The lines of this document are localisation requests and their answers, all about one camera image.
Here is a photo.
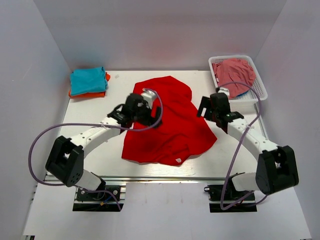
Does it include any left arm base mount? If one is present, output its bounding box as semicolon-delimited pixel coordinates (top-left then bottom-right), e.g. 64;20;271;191
72;184;126;212

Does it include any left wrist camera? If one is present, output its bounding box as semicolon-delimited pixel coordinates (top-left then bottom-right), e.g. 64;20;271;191
140;88;157;109

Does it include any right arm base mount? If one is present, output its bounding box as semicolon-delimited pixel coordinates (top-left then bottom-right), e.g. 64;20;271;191
203;184;257;213

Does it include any red t-shirt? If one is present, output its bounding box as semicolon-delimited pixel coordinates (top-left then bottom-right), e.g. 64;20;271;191
121;76;218;166

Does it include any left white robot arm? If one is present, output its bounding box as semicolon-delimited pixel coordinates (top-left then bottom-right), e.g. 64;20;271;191
45;88;164;200

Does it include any folded teal t-shirt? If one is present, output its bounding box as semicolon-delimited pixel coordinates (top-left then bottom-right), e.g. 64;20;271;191
69;66;108;97

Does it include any white plastic basket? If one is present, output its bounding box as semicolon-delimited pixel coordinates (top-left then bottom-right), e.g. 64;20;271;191
208;54;268;108

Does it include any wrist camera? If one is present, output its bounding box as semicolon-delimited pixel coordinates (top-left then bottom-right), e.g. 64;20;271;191
215;87;230;96
140;88;157;109

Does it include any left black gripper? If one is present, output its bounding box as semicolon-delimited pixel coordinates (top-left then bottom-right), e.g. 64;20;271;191
132;102;163;130

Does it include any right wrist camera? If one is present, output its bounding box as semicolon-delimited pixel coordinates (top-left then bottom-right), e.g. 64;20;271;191
215;87;230;96

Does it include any blue garment in basket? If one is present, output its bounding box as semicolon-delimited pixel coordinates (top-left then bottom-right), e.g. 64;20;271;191
236;91;249;98

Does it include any folded orange t-shirt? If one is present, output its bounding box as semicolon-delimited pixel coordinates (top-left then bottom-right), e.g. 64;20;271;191
68;72;111;99

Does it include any pink t-shirt in basket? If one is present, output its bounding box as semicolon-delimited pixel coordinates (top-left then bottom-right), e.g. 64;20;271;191
212;58;257;99

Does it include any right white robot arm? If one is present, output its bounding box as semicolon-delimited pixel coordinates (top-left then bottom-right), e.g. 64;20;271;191
197;93;299;200

